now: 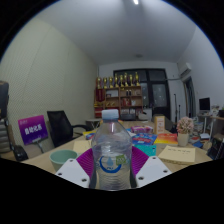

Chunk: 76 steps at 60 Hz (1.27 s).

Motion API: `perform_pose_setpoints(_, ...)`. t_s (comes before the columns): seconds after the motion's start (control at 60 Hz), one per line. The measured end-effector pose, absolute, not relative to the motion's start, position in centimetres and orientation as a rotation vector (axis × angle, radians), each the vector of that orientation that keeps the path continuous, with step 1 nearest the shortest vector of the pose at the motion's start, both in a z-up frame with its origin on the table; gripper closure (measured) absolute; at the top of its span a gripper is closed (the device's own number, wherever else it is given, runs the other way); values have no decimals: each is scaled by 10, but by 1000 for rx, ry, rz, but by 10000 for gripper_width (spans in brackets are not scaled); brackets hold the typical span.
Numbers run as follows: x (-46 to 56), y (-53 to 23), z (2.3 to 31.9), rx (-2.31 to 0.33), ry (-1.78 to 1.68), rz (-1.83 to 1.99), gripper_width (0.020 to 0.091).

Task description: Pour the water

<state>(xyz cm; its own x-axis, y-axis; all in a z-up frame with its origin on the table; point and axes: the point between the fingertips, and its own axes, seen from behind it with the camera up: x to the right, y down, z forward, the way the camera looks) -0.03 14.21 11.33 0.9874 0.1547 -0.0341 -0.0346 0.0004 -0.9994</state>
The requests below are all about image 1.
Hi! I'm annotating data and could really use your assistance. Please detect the pink flowers in white pot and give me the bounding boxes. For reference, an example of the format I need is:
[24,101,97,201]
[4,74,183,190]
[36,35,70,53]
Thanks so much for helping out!
[176,116,195,148]

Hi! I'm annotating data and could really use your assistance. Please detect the white wall air conditioner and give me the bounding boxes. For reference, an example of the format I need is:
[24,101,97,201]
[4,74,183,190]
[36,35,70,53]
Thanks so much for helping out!
[177,62,193,79]

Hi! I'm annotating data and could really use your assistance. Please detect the orange upright card box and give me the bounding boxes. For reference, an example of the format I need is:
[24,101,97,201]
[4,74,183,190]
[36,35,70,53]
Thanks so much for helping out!
[153,114,166,135]

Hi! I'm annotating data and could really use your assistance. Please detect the purple sign board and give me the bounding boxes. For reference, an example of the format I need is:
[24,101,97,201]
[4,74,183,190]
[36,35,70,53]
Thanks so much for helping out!
[17,114,49,146]

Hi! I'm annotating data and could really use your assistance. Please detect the black computer monitor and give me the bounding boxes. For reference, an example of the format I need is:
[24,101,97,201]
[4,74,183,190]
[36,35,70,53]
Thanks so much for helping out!
[198,97,212,113]

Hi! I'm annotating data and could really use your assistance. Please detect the teal book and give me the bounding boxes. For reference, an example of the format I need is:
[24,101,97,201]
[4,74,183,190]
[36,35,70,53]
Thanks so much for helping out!
[134,143,157,157]

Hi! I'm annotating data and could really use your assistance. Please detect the blue printed book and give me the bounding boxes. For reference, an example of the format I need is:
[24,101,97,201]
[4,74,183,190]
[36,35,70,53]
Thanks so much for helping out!
[132,133,158,146]

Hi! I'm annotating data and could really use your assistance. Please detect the dark glass door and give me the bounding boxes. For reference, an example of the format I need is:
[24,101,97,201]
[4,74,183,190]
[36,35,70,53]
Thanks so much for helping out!
[113,68,172,119]

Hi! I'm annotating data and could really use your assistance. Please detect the orange book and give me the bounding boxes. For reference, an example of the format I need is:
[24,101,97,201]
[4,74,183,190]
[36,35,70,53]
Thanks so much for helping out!
[153,133,179,145]

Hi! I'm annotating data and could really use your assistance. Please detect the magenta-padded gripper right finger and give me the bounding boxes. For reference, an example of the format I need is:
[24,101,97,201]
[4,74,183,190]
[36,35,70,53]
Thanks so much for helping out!
[130,145,173,189]

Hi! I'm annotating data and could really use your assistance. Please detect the long wooden side desk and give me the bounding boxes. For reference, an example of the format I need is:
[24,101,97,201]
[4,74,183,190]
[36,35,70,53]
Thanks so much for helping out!
[198,111,224,128]

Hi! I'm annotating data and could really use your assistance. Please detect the wooden shelf unit with trophies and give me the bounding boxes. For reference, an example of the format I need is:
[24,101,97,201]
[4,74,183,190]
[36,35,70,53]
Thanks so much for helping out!
[93,71,144,119]

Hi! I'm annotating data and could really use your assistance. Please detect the small yellow notepad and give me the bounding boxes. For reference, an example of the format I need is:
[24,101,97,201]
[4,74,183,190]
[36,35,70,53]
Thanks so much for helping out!
[72,139,93,156]

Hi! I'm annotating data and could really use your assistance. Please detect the black microphone stand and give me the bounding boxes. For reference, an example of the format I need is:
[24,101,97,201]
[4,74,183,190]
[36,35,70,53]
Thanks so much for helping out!
[172,93,182,124]

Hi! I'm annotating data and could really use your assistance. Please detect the clear plastic water bottle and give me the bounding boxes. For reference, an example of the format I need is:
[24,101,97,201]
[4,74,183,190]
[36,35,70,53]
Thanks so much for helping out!
[90,108,134,192]

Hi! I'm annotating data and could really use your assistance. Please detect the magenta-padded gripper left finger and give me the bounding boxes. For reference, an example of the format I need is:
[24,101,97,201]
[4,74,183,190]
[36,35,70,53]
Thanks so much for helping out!
[54,147,98,190]

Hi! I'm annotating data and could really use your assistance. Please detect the large yellow paper pad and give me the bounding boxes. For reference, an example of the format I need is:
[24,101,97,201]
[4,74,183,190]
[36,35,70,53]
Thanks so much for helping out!
[157,145,197,166]

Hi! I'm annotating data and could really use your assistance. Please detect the pink packet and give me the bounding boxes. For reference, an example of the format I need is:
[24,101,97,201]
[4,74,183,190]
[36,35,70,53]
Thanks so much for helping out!
[130,125,154,134]

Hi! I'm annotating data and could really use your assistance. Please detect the pale green ribbed cup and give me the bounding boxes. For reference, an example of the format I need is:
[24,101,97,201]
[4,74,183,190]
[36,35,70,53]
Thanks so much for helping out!
[49,149,79,173]

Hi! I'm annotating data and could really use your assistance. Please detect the black office chair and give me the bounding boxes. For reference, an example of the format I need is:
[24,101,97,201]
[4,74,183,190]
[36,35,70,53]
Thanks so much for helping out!
[46,110,88,148]

